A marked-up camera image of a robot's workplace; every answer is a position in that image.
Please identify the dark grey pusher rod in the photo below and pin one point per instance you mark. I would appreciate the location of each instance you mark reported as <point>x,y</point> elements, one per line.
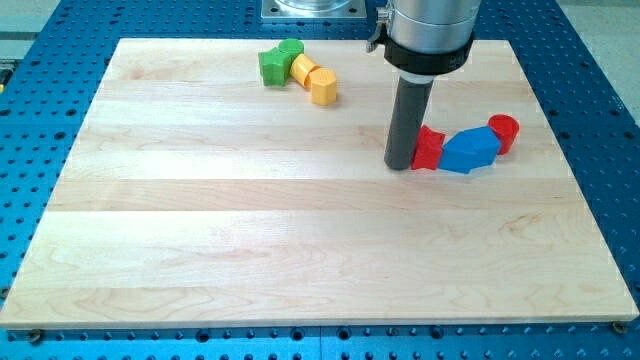
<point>410,105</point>

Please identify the wooden board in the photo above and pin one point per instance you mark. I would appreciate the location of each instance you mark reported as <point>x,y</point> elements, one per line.
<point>196,197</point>

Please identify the blue perforated table plate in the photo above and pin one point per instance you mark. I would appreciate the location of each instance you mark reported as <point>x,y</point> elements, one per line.
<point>51,90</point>

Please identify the red round block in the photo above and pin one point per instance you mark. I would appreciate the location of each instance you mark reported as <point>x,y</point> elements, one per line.
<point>506,129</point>

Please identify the red star block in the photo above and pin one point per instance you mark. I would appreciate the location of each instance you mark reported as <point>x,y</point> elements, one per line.
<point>428,150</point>

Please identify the yellow hexagon block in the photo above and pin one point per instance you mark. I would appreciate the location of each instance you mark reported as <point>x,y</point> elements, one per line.
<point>323,83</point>

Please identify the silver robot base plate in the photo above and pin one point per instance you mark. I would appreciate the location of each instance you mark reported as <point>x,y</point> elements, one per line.
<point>313,9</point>

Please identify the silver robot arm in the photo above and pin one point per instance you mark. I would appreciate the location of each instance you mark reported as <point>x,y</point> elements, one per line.
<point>422,39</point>

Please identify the green star block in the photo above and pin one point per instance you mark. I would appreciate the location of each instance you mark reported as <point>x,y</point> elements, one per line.
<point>274,67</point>

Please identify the green round block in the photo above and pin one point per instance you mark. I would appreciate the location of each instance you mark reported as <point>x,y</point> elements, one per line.
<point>291,47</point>

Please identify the blue pentagon block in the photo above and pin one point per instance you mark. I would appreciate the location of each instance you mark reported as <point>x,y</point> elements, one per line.
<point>470,149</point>

